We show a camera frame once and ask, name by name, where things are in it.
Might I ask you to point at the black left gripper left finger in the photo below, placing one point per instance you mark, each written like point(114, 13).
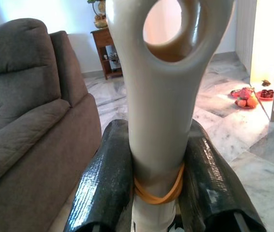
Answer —
point(103, 183)

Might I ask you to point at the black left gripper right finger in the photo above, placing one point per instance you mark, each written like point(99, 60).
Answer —
point(211, 188)

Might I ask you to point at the orange rubber band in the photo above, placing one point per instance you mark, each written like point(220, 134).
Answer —
point(151, 199)

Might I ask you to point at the plate of fruits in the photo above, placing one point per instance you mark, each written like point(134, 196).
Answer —
point(248, 101)

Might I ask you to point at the brown fabric sofa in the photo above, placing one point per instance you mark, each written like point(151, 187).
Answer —
point(30, 120)

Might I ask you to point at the thin wooden stick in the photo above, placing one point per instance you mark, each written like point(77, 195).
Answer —
point(262, 106)

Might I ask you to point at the red tray with brown cups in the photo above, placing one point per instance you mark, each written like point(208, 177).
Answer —
point(266, 95)

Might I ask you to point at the small dark brown ornament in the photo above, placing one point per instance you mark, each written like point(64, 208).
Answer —
point(266, 82)

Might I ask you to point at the small figurines on shelf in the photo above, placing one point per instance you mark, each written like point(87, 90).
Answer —
point(115, 56)

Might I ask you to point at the brown wooden side table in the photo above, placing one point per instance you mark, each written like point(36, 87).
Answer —
point(100, 38)

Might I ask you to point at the white folding door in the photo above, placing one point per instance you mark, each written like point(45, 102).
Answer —
point(245, 36)

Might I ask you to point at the brass ornamental vase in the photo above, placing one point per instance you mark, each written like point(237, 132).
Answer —
point(100, 23)

